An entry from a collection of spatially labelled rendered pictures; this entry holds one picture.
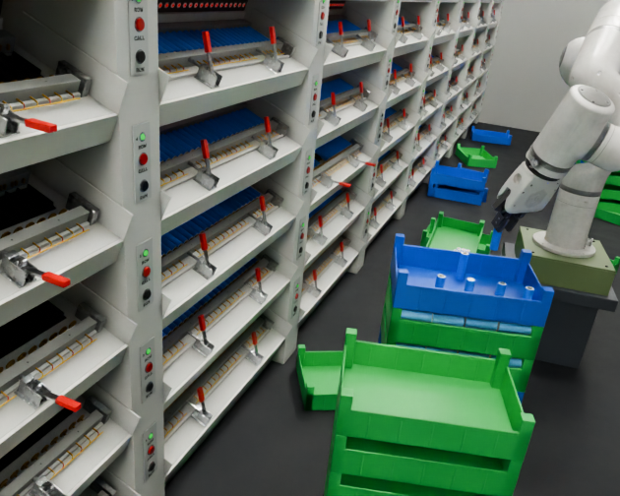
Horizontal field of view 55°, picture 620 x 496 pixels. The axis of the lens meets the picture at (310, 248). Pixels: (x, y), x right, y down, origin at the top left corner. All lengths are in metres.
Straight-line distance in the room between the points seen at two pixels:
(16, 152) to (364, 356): 0.70
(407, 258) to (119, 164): 0.72
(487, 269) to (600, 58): 0.49
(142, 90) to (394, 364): 0.66
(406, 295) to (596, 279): 0.89
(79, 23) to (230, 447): 1.04
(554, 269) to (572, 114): 0.86
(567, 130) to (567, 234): 0.86
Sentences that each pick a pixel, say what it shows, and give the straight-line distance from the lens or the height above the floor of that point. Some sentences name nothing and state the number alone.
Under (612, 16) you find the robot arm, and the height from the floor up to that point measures 1.05.
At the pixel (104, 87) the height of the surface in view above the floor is 0.90.
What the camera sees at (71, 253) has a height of 0.68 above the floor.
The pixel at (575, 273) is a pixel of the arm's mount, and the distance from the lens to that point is 1.94.
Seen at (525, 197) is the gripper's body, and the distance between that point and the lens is 1.23.
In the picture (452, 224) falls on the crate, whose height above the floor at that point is 0.11.
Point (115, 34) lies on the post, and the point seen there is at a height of 0.97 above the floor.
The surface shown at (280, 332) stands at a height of 0.11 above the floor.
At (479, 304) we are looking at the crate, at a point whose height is 0.51.
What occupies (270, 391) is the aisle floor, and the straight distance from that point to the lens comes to 1.72.
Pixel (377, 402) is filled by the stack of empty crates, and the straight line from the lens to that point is 1.07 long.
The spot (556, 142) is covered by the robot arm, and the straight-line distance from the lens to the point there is 1.16.
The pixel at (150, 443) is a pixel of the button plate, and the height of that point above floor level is 0.23.
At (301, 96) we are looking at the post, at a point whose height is 0.79.
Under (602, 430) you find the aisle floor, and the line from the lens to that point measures 1.90.
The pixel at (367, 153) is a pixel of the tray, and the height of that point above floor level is 0.50.
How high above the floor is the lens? 1.06
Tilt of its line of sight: 24 degrees down
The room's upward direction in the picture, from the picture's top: 6 degrees clockwise
